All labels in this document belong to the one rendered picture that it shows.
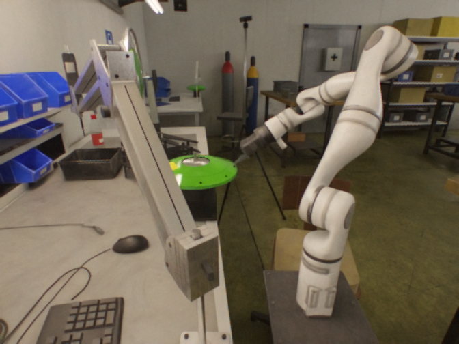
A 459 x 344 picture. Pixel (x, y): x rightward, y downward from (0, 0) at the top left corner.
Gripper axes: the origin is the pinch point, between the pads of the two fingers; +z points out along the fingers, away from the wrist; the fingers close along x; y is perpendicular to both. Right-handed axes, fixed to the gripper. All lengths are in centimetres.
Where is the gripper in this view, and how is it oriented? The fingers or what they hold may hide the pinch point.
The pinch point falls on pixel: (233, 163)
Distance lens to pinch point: 102.1
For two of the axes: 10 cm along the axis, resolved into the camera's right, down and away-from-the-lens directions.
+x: 0.5, 3.8, -9.2
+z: -8.2, 5.5, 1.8
